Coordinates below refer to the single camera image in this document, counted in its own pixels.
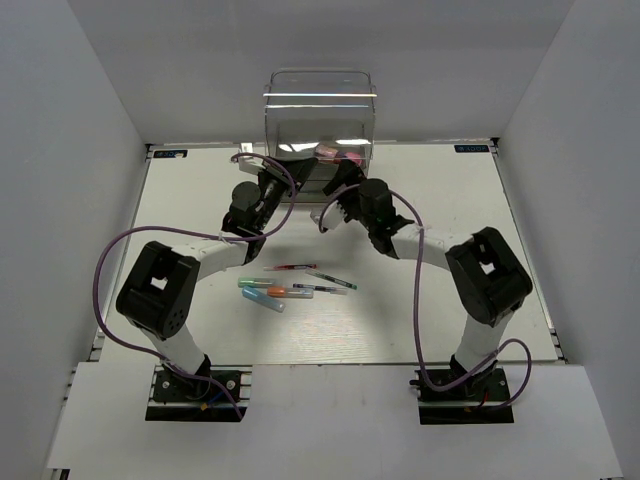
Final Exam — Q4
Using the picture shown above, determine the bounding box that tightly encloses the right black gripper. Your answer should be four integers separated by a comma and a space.
324, 155, 376, 231

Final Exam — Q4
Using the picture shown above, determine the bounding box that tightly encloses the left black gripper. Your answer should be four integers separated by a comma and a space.
255, 156, 318, 232

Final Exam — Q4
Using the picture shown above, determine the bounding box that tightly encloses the clear plastic drawer organizer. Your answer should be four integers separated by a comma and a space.
263, 68, 377, 203

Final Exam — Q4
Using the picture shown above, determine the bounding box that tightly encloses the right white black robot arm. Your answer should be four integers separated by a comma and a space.
316, 161, 533, 399

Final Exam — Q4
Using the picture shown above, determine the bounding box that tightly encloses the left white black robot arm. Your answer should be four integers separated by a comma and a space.
116, 157, 318, 399

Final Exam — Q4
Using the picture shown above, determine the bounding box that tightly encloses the red gel pen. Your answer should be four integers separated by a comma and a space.
263, 263, 317, 271

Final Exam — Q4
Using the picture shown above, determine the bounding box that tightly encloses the green gel pen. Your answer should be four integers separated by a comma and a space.
305, 269, 358, 290

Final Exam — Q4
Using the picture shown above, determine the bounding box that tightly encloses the right blue table sticker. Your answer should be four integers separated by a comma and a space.
454, 144, 490, 153

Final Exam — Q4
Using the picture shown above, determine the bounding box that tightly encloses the blue table sticker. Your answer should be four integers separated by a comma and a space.
454, 144, 490, 153
153, 150, 188, 159

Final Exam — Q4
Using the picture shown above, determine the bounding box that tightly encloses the blue gel pen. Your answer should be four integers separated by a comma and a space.
292, 283, 348, 295

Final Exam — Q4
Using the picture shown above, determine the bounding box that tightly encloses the orange highlighter marker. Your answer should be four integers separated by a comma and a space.
267, 286, 314, 299

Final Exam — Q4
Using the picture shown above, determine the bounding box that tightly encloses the green highlighter marker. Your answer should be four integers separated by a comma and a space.
237, 277, 277, 289

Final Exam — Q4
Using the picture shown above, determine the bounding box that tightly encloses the left blue table sticker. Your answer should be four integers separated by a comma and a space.
153, 150, 188, 159

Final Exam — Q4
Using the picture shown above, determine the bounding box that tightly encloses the blue highlighter marker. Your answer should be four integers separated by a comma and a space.
241, 286, 285, 313

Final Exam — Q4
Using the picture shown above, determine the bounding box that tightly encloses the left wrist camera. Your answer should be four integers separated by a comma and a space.
230, 142, 264, 175

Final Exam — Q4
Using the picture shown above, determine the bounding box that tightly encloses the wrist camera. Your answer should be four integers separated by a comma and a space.
310, 203, 347, 233
230, 142, 264, 175

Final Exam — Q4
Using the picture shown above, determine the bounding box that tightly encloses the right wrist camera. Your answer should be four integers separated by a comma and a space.
310, 203, 347, 233

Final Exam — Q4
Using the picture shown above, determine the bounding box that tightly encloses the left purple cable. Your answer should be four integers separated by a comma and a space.
94, 152, 296, 420

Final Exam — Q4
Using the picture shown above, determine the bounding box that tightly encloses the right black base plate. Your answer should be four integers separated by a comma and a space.
409, 368, 514, 426

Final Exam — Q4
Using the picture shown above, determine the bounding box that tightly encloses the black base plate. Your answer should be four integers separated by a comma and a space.
409, 368, 514, 426
145, 366, 252, 423

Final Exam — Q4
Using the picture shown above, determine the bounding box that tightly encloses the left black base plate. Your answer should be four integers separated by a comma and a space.
145, 366, 252, 423

